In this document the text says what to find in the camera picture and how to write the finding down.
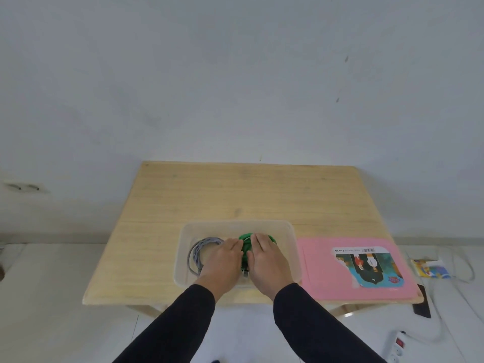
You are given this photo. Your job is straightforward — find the grey coiled cable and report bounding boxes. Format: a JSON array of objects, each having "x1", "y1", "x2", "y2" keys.
[{"x1": 188, "y1": 237, "x2": 226, "y2": 277}]

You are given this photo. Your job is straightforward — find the illustrated paper label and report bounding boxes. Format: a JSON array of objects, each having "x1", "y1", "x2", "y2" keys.
[{"x1": 333, "y1": 246, "x2": 404, "y2": 290}]

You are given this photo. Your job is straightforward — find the thick white power cord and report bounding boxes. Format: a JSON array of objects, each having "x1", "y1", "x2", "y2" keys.
[{"x1": 402, "y1": 291, "x2": 447, "y2": 344}]

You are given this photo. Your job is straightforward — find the black phone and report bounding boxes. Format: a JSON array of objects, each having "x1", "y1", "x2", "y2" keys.
[{"x1": 412, "y1": 284, "x2": 432, "y2": 319}]

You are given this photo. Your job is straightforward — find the pink plastic board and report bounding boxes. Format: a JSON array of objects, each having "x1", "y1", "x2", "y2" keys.
[{"x1": 296, "y1": 237, "x2": 417, "y2": 302}]

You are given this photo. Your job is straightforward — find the person's right hand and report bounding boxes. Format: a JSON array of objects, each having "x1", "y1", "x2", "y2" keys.
[{"x1": 246, "y1": 233, "x2": 295, "y2": 300}]

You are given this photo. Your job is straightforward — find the clear plastic bin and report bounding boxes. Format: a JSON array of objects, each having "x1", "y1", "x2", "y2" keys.
[{"x1": 173, "y1": 220, "x2": 303, "y2": 289}]

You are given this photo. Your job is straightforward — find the person's left hand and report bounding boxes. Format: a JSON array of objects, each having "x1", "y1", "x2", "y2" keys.
[{"x1": 197, "y1": 238, "x2": 245, "y2": 295}]

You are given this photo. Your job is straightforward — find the wooden table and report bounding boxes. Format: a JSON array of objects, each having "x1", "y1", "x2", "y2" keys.
[{"x1": 82, "y1": 161, "x2": 425, "y2": 320}]

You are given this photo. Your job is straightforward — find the white power strip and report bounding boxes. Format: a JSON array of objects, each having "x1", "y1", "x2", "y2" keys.
[{"x1": 385, "y1": 330, "x2": 410, "y2": 363}]

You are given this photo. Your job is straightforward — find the green cable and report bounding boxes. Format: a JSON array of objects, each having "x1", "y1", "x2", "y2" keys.
[{"x1": 238, "y1": 233, "x2": 278, "y2": 277}]

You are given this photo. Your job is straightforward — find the thin white cable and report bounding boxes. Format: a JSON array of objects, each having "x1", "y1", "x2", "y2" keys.
[{"x1": 399, "y1": 246, "x2": 476, "y2": 284}]

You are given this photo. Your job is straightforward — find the person's left forearm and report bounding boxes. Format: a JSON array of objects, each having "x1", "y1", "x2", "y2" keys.
[{"x1": 113, "y1": 275, "x2": 228, "y2": 363}]

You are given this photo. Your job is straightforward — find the yellow and blue packet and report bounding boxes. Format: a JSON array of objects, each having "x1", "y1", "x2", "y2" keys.
[{"x1": 410, "y1": 258, "x2": 453, "y2": 280}]

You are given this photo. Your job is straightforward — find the person's right forearm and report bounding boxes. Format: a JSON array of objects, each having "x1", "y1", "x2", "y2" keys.
[{"x1": 260, "y1": 277, "x2": 387, "y2": 363}]

